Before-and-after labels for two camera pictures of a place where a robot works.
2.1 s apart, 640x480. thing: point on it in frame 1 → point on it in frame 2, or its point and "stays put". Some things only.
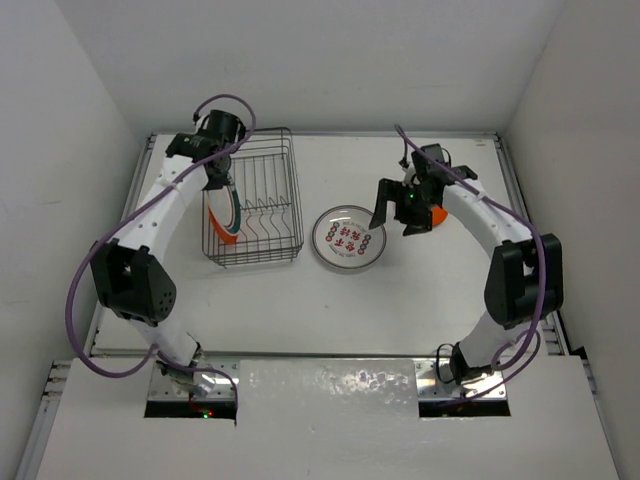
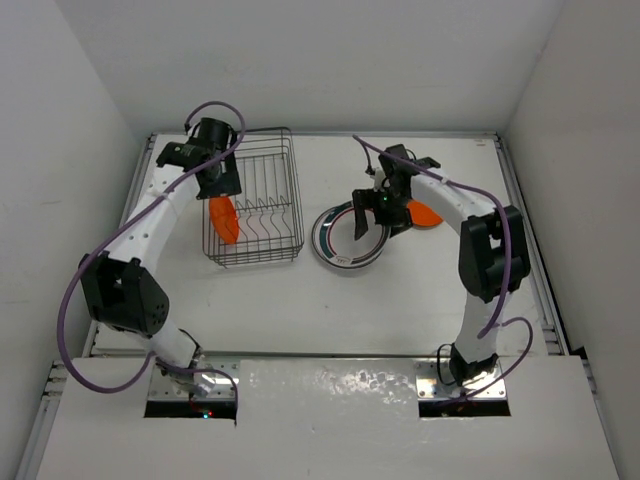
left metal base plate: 164,388 stays put
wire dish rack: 263,171 stays put
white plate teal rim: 224,209 → 333,237
